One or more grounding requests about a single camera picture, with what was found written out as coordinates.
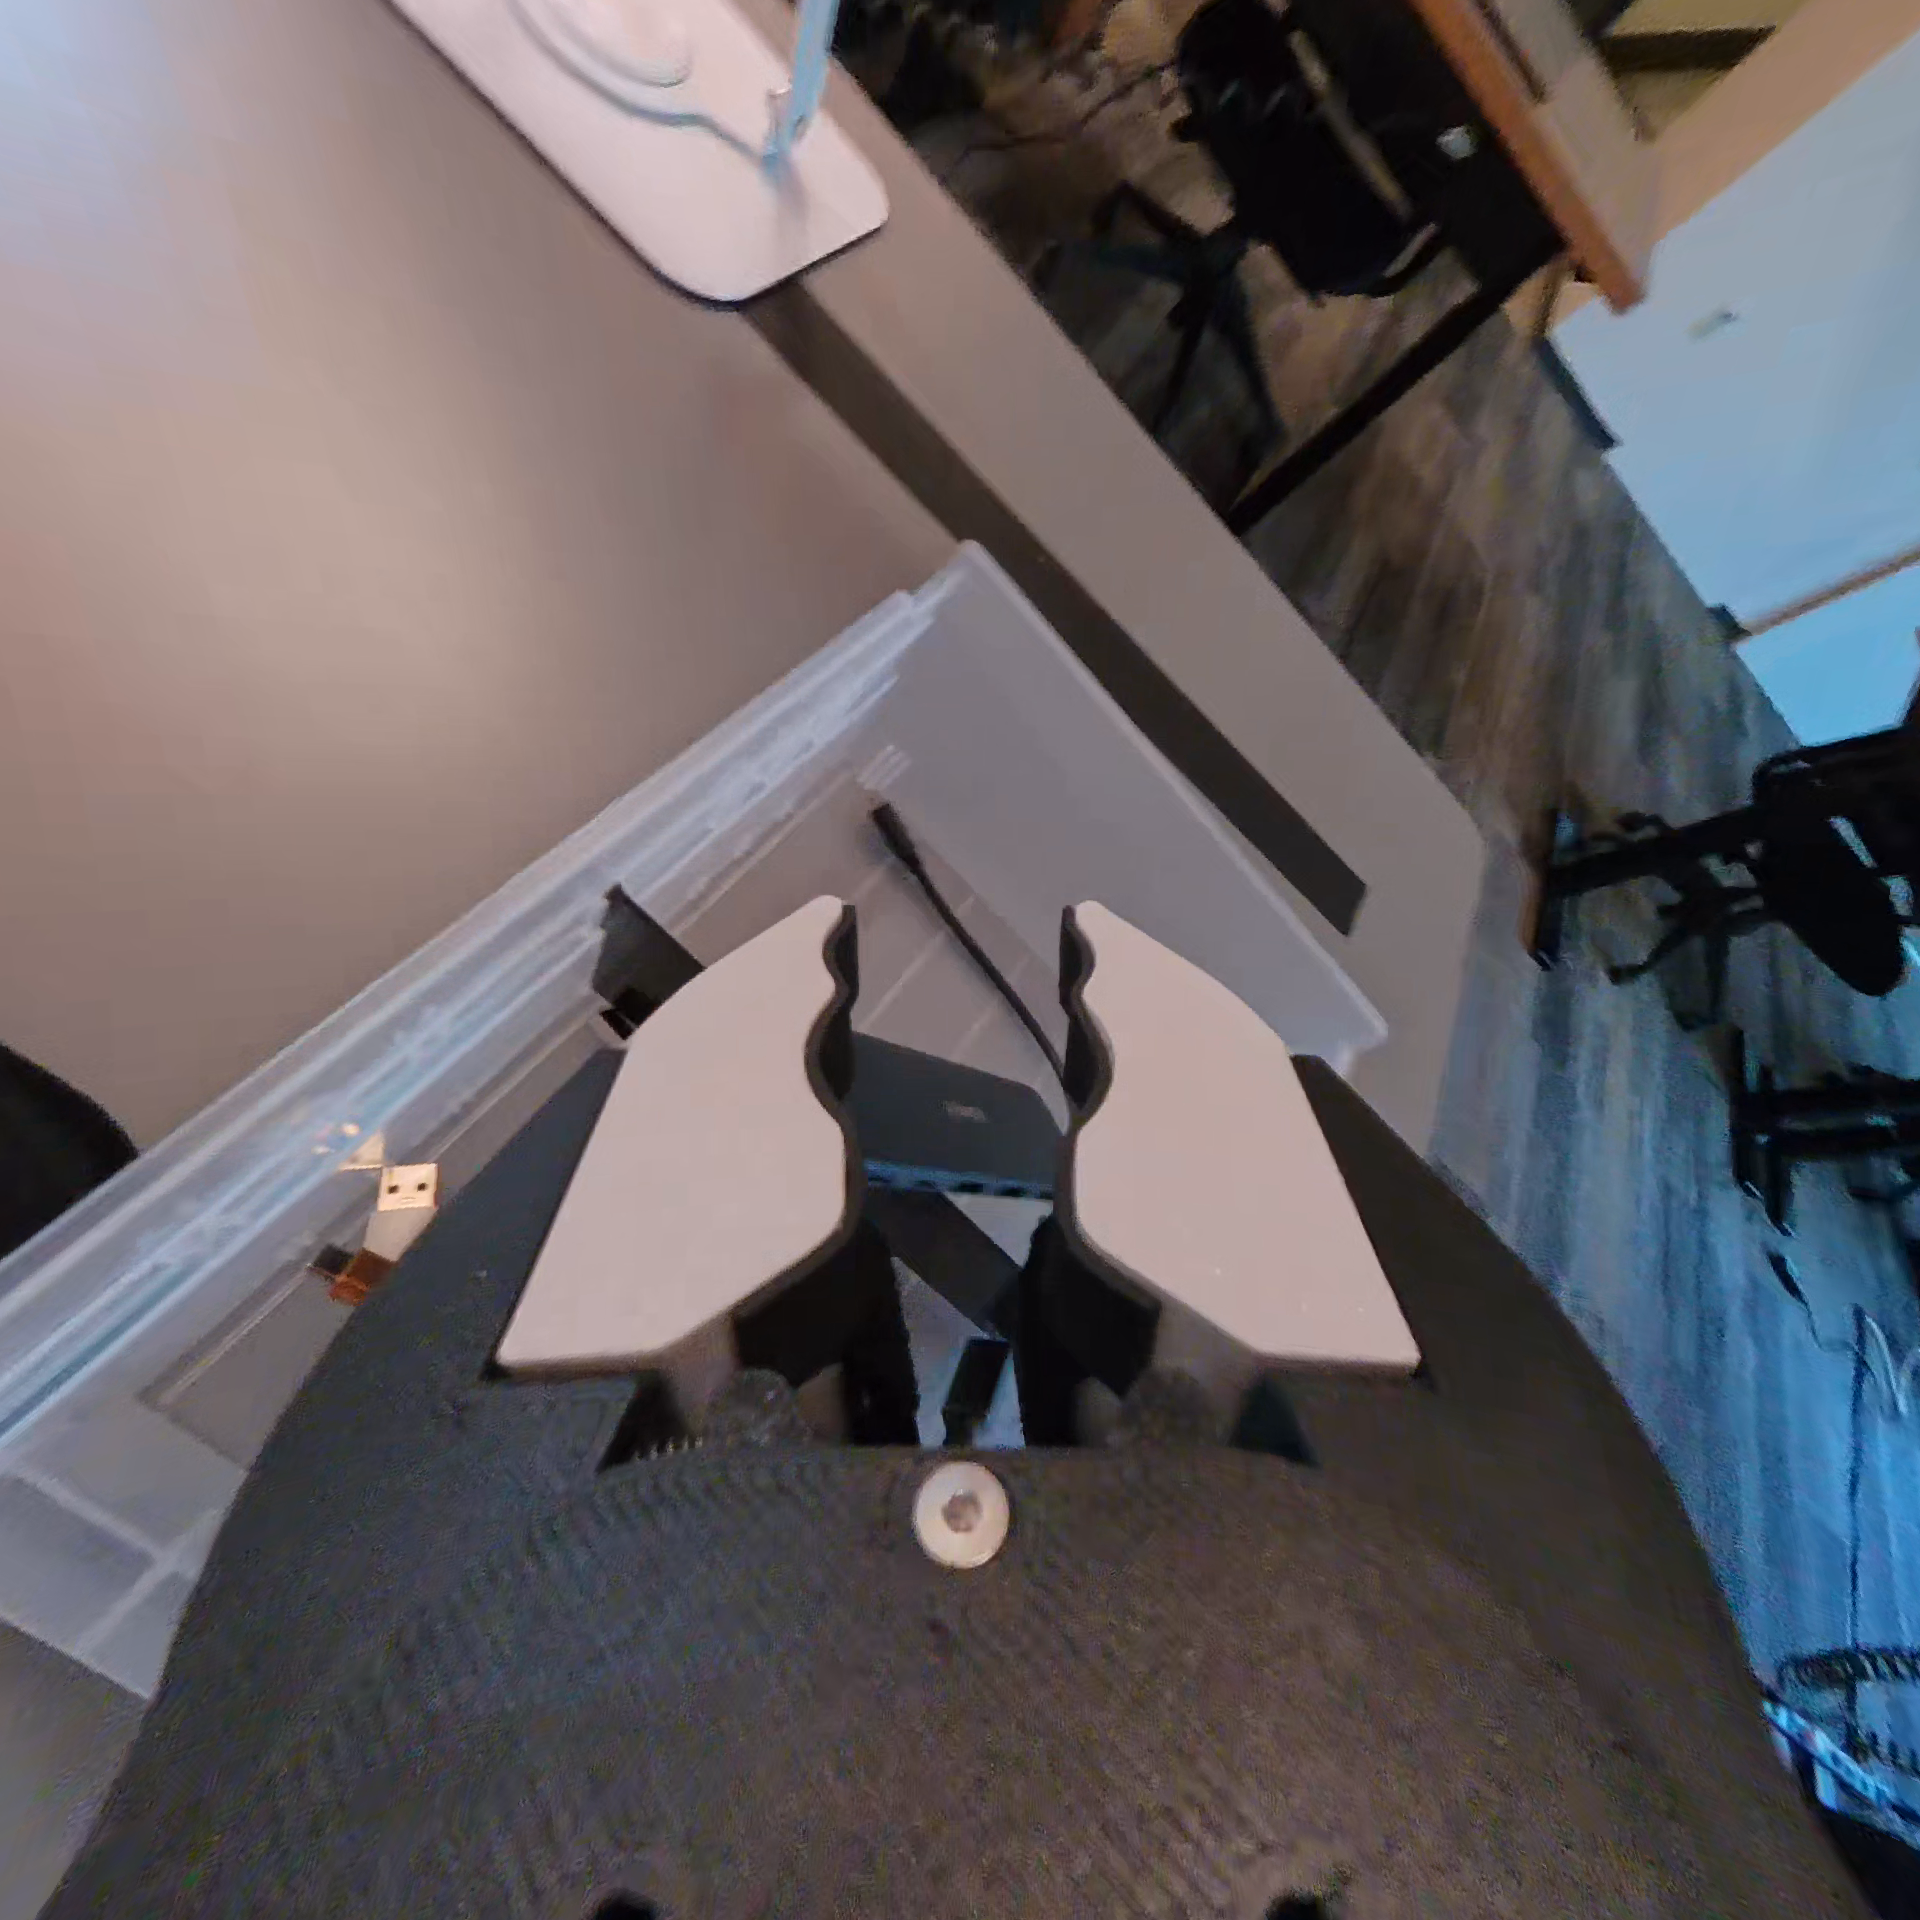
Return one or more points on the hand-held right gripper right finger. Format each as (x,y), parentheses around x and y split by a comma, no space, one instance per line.
(1229,1187)

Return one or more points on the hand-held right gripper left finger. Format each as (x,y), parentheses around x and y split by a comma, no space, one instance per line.
(690,1187)

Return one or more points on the black mesh wrist rest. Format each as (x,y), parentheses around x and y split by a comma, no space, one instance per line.
(51,1155)

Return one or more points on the grey USB hub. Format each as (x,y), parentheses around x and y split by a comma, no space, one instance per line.
(947,1118)

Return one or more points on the black office chair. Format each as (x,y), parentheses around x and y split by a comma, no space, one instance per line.
(1831,885)
(1320,195)

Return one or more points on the wooden top desk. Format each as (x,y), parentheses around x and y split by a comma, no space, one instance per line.
(1530,135)

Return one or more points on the clear plastic bin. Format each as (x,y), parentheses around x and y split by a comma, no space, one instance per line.
(180,1291)

